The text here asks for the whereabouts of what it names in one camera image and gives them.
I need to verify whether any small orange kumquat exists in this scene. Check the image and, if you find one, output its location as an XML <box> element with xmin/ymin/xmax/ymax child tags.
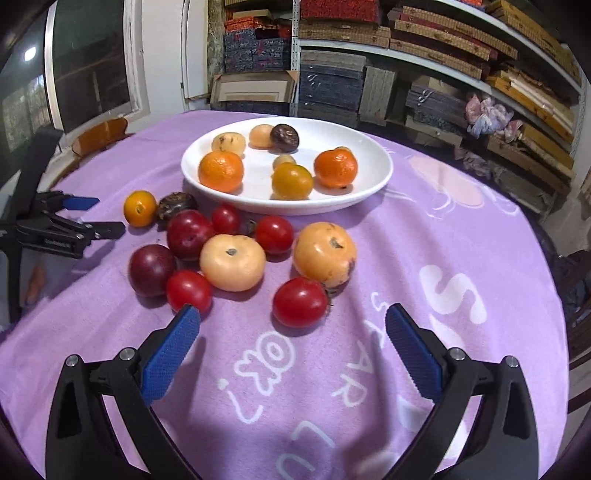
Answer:
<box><xmin>123</xmin><ymin>190</ymin><xmax>157</xmax><ymax>228</ymax></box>

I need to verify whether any dark red plum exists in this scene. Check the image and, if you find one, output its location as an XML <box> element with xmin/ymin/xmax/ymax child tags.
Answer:
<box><xmin>166</xmin><ymin>209</ymin><xmax>214</xmax><ymax>261</ymax></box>
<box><xmin>128</xmin><ymin>244</ymin><xmax>177</xmax><ymax>298</ymax></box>

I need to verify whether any small red tomato back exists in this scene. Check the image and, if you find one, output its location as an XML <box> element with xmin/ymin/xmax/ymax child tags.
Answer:
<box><xmin>211</xmin><ymin>204</ymin><xmax>242</xmax><ymax>235</ymax></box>

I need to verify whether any large orange mandarin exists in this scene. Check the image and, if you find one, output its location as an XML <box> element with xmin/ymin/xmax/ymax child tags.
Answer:
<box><xmin>314</xmin><ymin>149</ymin><xmax>359</xmax><ymax>188</ymax></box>
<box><xmin>197</xmin><ymin>151</ymin><xmax>245</xmax><ymax>193</ymax></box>

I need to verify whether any pale yellow round fruit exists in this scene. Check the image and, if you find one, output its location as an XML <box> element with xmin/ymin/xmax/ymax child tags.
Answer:
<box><xmin>249</xmin><ymin>124</ymin><xmax>273</xmax><ymax>150</ymax></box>

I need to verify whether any yellow-orange citrus fruit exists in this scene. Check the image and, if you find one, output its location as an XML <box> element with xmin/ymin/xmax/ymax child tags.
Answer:
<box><xmin>271</xmin><ymin>163</ymin><xmax>314</xmax><ymax>200</ymax></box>

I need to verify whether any large dark water chestnut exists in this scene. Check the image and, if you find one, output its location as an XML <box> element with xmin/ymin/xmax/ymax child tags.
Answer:
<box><xmin>270</xmin><ymin>124</ymin><xmax>300</xmax><ymax>153</ymax></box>

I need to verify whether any red tomato with calyx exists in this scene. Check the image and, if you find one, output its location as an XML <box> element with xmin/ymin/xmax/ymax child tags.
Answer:
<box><xmin>271</xmin><ymin>277</ymin><xmax>329</xmax><ymax>328</ymax></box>

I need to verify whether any orange-yellow persimmon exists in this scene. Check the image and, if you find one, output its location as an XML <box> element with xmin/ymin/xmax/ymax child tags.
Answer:
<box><xmin>293</xmin><ymin>222</ymin><xmax>358</xmax><ymax>289</ymax></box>

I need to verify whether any person's left hand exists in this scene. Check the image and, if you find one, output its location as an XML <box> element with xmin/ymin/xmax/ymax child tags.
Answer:
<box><xmin>25</xmin><ymin>261</ymin><xmax>46</xmax><ymax>305</ymax></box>

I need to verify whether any wooden chair left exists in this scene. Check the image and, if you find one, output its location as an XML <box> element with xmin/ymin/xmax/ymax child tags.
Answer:
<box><xmin>50</xmin><ymin>117</ymin><xmax>130</xmax><ymax>188</ymax></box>

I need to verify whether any white oval plate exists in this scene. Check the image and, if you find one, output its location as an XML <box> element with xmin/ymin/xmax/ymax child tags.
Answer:
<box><xmin>180</xmin><ymin>116</ymin><xmax>394</xmax><ymax>216</ymax></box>

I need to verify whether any purple printed tablecloth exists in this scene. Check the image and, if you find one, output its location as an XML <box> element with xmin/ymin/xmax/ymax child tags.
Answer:
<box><xmin>1</xmin><ymin>111</ymin><xmax>569</xmax><ymax>479</ymax></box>

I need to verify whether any framed picture in carton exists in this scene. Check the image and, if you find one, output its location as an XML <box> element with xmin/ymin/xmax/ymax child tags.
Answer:
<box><xmin>211</xmin><ymin>70</ymin><xmax>300</xmax><ymax>104</ymax></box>

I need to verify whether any pink cloth bundle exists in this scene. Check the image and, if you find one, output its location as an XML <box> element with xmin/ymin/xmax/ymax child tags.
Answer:
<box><xmin>465</xmin><ymin>94</ymin><xmax>523</xmax><ymax>143</ymax></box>

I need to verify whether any metal storage shelf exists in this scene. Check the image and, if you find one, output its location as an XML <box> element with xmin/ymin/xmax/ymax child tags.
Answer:
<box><xmin>291</xmin><ymin>1</ymin><xmax>585</xmax><ymax>218</ymax></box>

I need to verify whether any window with white frame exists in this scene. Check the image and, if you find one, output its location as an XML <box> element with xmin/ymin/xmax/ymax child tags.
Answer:
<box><xmin>1</xmin><ymin>1</ymin><xmax>149</xmax><ymax>183</ymax></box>

